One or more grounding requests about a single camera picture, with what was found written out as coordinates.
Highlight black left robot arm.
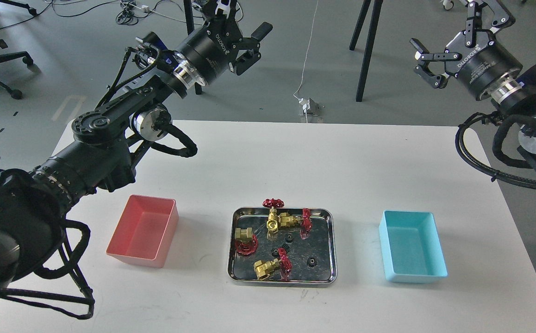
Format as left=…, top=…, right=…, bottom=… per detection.
left=0, top=17, right=273, bottom=320

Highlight brass valve red handle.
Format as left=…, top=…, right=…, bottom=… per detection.
left=253, top=247, right=292, bottom=280
left=262, top=198, right=284, bottom=233
left=234, top=227, right=259, bottom=256
left=277, top=208, right=313, bottom=232

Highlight white power adapter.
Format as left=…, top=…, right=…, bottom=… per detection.
left=298, top=98, right=323, bottom=117

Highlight pink plastic box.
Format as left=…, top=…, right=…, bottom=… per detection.
left=106, top=195, right=179, bottom=268

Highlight white power cable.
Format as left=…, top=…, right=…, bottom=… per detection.
left=293, top=0, right=320, bottom=123

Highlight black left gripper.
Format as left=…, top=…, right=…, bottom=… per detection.
left=175, top=18, right=274, bottom=86

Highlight brass valve upright red handle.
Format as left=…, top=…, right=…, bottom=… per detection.
left=262, top=198, right=284, bottom=233

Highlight blue plastic box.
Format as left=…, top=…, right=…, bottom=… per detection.
left=379, top=210, right=448, bottom=283

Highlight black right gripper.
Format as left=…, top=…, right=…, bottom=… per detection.
left=410, top=0, right=523, bottom=101

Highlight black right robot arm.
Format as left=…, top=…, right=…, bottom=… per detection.
left=410, top=0, right=536, bottom=190

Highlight black floor cables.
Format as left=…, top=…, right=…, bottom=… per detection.
left=41, top=0, right=245, bottom=26

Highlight black tripod legs right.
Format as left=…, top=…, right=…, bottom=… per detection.
left=349, top=0, right=384, bottom=103

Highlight brass valve red handle bottom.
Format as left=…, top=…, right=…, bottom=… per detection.
left=253, top=247, right=292, bottom=280

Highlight silver metal tray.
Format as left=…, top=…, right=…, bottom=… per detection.
left=227, top=207, right=337, bottom=287

